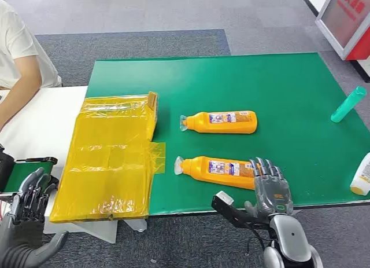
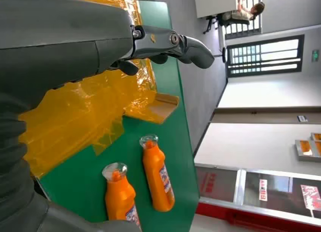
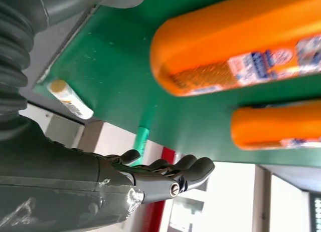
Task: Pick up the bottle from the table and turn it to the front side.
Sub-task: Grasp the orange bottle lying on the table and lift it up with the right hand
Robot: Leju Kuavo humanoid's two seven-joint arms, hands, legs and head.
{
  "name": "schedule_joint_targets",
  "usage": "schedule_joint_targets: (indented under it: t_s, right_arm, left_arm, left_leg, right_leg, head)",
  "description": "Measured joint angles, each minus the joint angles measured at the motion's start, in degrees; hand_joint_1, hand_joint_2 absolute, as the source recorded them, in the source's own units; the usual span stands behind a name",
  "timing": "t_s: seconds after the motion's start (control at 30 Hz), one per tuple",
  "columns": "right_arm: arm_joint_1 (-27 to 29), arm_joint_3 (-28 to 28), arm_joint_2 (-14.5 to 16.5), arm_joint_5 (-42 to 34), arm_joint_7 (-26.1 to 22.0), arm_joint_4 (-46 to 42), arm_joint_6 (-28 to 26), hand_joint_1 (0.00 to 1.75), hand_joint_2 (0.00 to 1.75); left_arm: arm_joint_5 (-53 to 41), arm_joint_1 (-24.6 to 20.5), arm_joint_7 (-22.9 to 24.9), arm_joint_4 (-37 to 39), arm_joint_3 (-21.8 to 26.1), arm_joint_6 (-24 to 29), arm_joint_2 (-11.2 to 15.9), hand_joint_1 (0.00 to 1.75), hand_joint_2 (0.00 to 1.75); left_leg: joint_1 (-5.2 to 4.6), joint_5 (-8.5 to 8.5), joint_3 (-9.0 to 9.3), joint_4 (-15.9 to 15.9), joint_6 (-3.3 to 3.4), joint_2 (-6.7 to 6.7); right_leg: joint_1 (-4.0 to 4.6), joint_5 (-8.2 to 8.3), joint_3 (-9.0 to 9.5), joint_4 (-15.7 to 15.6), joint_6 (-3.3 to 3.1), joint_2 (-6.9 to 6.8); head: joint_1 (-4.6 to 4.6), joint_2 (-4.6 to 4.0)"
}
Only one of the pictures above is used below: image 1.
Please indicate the white bottle with yellow cap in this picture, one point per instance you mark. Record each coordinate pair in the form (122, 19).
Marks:
(362, 176)

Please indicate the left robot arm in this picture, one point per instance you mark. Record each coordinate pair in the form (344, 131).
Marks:
(14, 258)

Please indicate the black-framed green tray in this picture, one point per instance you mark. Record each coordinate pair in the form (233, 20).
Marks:
(20, 174)

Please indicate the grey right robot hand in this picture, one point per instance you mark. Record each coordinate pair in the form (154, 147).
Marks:
(271, 193)

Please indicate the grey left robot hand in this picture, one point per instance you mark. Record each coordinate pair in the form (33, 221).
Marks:
(29, 220)

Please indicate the person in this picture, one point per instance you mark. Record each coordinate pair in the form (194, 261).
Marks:
(17, 44)

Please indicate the red and white sign board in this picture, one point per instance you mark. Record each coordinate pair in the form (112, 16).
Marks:
(344, 17)

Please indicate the orange bottle with label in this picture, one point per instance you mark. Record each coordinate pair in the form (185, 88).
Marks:
(202, 126)
(199, 172)

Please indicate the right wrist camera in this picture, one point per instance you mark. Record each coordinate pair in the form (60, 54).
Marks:
(225, 205)

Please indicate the person's forearm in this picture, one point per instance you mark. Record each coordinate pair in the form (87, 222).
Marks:
(20, 86)

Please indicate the green table mat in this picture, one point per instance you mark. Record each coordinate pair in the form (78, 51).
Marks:
(288, 105)

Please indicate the teal plastic bottle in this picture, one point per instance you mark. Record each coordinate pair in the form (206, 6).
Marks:
(347, 105)

